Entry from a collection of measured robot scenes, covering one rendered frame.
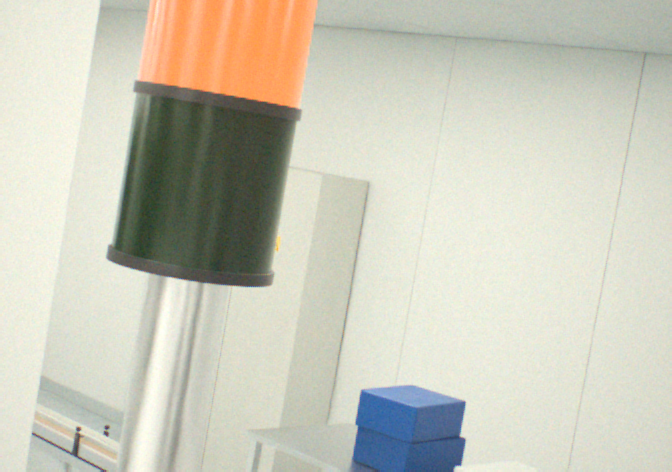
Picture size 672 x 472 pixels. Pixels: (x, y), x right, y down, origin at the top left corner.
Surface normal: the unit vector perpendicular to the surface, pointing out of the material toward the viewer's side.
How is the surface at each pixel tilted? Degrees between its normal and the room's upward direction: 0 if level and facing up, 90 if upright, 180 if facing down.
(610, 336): 90
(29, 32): 90
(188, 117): 90
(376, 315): 90
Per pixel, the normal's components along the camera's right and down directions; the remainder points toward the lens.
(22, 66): 0.71, 0.17
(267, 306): -0.69, -0.07
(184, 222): -0.06, 0.05
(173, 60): -0.50, -0.04
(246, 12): 0.25, 0.11
